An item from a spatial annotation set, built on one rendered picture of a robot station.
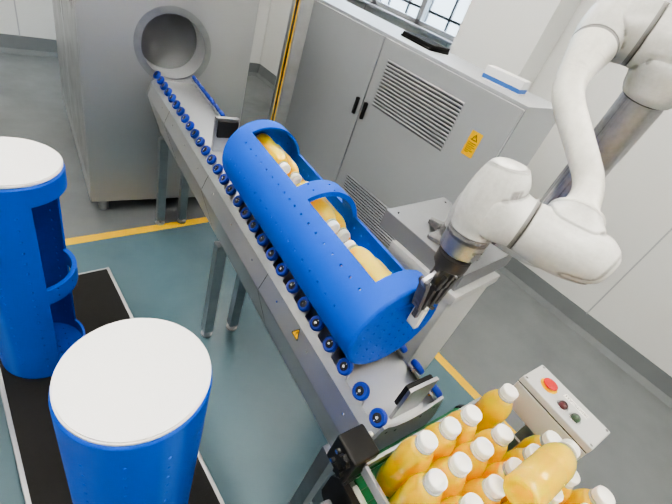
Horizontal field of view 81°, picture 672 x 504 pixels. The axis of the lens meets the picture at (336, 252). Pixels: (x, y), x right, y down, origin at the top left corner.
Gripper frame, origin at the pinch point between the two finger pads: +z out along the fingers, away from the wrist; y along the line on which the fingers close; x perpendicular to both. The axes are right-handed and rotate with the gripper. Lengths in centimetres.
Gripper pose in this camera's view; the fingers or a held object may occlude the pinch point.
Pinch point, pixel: (417, 314)
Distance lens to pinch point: 98.5
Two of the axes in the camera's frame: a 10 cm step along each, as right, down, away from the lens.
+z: -3.0, 7.6, 5.8
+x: -5.1, -6.4, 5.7
